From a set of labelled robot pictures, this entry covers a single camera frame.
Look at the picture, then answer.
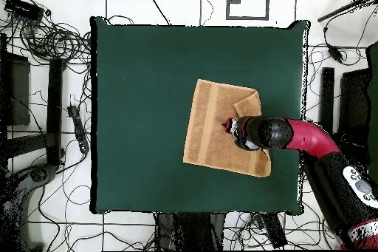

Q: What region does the tan terry towel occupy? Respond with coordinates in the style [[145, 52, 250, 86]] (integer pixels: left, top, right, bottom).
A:
[[182, 78, 272, 179]]

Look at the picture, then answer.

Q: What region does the dark flat panel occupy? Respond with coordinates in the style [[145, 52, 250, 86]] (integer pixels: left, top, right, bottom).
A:
[[0, 52, 31, 126], [338, 68, 372, 146]]

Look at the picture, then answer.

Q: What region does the dark green table cloth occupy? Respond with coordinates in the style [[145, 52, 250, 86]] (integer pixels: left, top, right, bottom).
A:
[[89, 16, 311, 216]]

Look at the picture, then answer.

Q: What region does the black stand leg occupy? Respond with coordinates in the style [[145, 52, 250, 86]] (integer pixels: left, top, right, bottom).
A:
[[46, 58, 64, 167], [320, 67, 336, 132]]

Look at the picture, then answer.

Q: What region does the black power strip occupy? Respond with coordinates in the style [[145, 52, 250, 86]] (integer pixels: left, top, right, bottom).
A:
[[261, 212, 288, 249], [66, 104, 90, 154]]

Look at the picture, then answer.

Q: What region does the black power adapter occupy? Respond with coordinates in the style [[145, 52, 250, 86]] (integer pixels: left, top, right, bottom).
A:
[[326, 44, 344, 64]]

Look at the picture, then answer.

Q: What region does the black tripod pole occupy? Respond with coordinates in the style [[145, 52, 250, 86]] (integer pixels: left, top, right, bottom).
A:
[[317, 0, 378, 23]]

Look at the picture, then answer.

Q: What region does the black swivel chair base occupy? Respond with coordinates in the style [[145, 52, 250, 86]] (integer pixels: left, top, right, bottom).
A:
[[5, 163, 58, 194]]

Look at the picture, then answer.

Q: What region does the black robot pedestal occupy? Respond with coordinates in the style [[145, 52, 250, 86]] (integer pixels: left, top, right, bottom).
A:
[[153, 212, 226, 251]]

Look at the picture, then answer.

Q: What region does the grey rectangular floor frame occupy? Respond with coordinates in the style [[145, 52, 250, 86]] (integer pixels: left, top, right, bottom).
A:
[[226, 0, 270, 21]]

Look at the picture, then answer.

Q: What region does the black coiled cable tangle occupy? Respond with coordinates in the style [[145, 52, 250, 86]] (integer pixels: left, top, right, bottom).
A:
[[17, 21, 91, 64]]

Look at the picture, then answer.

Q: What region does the black network switch box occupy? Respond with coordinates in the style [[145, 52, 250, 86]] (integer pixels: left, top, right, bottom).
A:
[[4, 0, 45, 23]]

